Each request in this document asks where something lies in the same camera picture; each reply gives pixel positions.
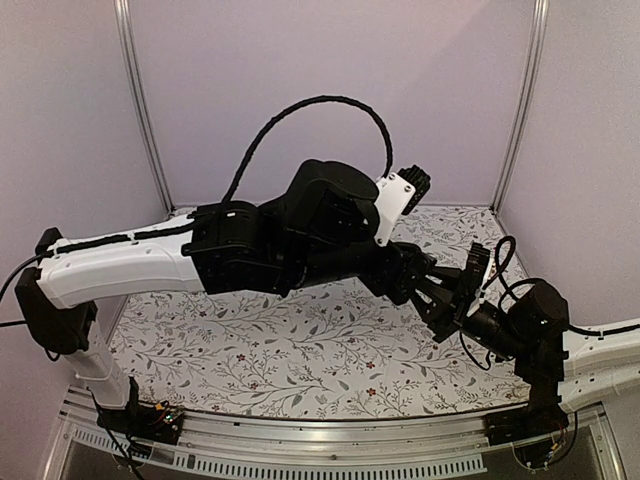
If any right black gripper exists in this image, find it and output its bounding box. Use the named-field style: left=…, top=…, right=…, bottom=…
left=411, top=268, right=526, bottom=363

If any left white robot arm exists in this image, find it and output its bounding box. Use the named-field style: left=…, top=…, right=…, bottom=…
left=3, top=160, right=430, bottom=434

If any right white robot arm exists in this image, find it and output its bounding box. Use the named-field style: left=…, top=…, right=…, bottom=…
left=410, top=269, right=639, bottom=436

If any floral patterned table mat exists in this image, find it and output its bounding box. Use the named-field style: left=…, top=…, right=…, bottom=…
left=102, top=203, right=566, bottom=420

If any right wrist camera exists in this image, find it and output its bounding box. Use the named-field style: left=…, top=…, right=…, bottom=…
left=464, top=242, right=494, bottom=299

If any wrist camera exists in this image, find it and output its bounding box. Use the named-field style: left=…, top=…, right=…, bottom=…
left=374, top=165, right=431, bottom=247
left=464, top=242, right=494, bottom=299

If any right black braided cable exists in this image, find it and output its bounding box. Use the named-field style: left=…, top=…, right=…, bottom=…
left=459, top=235, right=519, bottom=371

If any black braided cable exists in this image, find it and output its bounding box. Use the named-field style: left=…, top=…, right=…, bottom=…
left=459, top=235, right=519, bottom=371
left=222, top=93, right=396, bottom=201

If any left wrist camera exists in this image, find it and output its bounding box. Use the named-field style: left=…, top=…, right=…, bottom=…
left=374, top=165, right=431, bottom=247

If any front aluminium rail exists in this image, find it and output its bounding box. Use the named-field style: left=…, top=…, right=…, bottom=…
left=41, top=388, right=627, bottom=479

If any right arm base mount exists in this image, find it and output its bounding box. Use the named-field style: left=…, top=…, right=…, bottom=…
left=482, top=403, right=570, bottom=470

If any left black braided cable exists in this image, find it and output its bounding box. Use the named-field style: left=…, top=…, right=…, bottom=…
left=222, top=93, right=396, bottom=201

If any right aluminium frame post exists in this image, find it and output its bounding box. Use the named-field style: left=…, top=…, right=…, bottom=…
left=490, top=0, right=550, bottom=216

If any aluminium frame post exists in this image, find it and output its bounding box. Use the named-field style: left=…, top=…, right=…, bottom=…
left=490, top=0, right=550, bottom=216
left=113, top=0, right=175, bottom=215

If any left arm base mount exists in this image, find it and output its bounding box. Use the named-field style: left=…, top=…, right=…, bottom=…
left=96, top=377, right=185, bottom=445

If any left aluminium frame post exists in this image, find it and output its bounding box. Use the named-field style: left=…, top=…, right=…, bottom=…
left=113, top=0, right=175, bottom=215

